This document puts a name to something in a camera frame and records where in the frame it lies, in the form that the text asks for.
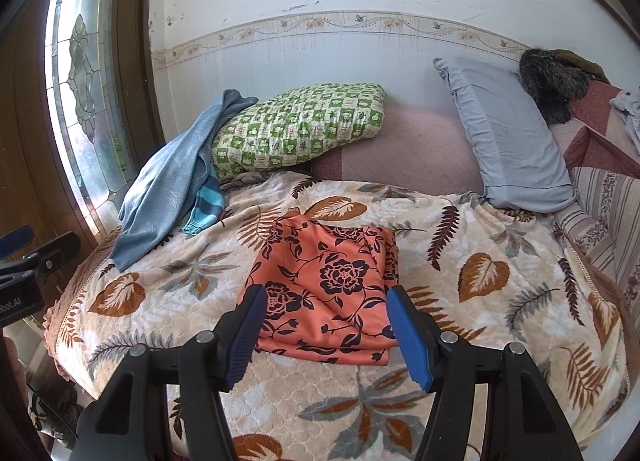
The leaf pattern fleece blanket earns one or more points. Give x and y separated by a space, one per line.
485 274

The orange floral garment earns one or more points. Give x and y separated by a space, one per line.
326 292

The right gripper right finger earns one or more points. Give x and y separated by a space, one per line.
523 421

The olive brown cloth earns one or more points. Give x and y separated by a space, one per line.
592 69

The striped floral cushion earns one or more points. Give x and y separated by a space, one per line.
604 224

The blue sweater with striped cuff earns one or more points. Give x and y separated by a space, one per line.
177 186

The grey blue pillow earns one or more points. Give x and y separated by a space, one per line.
520 164

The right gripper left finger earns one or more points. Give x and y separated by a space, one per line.
130 420

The grey cloth on sofa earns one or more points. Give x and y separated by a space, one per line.
626 105

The green checkered pillow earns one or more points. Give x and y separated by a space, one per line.
297 126

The dark furry item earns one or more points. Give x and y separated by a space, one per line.
552 84

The pink quilted mattress cover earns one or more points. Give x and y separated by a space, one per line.
415 149

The stained glass window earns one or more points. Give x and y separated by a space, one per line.
84 111

